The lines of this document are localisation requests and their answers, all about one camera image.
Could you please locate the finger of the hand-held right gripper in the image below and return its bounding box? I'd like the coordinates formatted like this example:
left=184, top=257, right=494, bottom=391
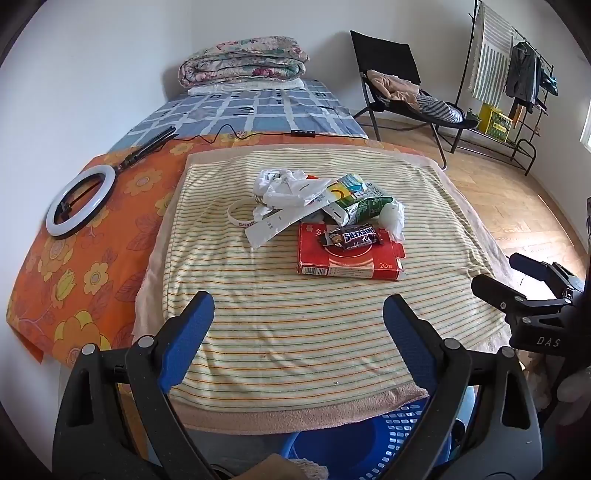
left=509, top=252, right=580, bottom=292
left=471, top=274, right=556, bottom=325

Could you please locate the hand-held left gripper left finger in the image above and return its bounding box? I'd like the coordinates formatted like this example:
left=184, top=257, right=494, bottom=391
left=52, top=291, right=218, bottom=480

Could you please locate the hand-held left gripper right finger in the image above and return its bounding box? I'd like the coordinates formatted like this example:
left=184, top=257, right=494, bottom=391
left=383, top=294, right=543, bottom=480

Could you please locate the red cardboard box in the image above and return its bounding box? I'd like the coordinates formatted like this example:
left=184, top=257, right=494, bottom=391
left=297, top=222, right=407, bottom=281

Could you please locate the blue plastic basket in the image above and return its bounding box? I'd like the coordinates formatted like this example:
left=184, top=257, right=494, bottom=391
left=281, top=397, right=476, bottom=480

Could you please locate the brown candy bar wrapper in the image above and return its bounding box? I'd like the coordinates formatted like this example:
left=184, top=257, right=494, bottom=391
left=318, top=224, right=380, bottom=250

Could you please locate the clear plastic wrap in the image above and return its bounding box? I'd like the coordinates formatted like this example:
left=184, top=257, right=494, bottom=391
left=376, top=203, right=406, bottom=243

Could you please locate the white wristband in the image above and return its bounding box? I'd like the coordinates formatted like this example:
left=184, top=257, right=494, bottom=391
left=228, top=199, right=264, bottom=229

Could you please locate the white paper strip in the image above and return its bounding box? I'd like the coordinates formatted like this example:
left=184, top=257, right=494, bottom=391
left=245, top=205, right=324, bottom=250

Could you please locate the green drink carton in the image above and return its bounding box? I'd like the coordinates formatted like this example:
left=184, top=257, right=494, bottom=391
left=323, top=173, right=394, bottom=228

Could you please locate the white plastic bag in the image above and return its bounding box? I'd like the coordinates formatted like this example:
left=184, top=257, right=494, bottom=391
left=253, top=168, right=331, bottom=208

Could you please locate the person's right hand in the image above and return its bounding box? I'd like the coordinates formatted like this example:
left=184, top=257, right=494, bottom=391
left=556, top=364, right=591, bottom=428

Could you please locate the striped cream towel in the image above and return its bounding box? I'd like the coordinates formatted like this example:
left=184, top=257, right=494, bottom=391
left=134, top=145, right=513, bottom=435

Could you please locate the black clothes rack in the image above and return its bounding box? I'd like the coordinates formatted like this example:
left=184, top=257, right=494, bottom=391
left=455, top=0, right=555, bottom=176

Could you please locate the orange floral bed sheet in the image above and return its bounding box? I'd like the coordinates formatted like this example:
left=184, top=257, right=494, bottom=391
left=7, top=133, right=446, bottom=367

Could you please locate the yellow crate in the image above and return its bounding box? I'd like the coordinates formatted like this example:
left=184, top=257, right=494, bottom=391
left=478, top=104, right=514, bottom=143

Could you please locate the grey striped cloth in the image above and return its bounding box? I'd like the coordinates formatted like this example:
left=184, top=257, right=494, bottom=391
left=416, top=95, right=465, bottom=123

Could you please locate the teal hanging garment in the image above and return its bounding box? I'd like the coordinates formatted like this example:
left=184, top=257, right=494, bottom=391
left=540, top=60, right=559, bottom=95

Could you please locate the dark hanging jacket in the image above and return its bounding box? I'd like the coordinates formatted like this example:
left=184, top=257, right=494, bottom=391
left=505, top=41, right=539, bottom=107

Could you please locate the black light stand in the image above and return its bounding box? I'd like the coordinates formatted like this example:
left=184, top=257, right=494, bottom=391
left=115, top=124, right=179, bottom=171

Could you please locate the green striped hanging towel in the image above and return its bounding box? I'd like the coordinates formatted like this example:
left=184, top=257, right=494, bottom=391
left=470, top=2, right=514, bottom=108

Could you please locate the beige cloth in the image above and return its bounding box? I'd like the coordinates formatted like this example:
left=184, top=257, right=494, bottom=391
left=367, top=70, right=423, bottom=104

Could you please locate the blue plaid bed sheet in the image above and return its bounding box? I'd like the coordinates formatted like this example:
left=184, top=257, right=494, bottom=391
left=108, top=78, right=370, bottom=151

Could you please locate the black folding chair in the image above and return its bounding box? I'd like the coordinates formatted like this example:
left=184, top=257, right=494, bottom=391
left=349, top=30, right=476, bottom=169

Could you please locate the folded floral quilt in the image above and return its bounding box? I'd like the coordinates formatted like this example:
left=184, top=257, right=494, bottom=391
left=178, top=36, right=309, bottom=88

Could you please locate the white ring light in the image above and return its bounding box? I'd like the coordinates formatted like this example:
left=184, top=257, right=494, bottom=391
left=45, top=165, right=117, bottom=239

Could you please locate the black cable with remote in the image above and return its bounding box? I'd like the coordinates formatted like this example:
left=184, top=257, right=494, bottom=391
left=173, top=105, right=354, bottom=144

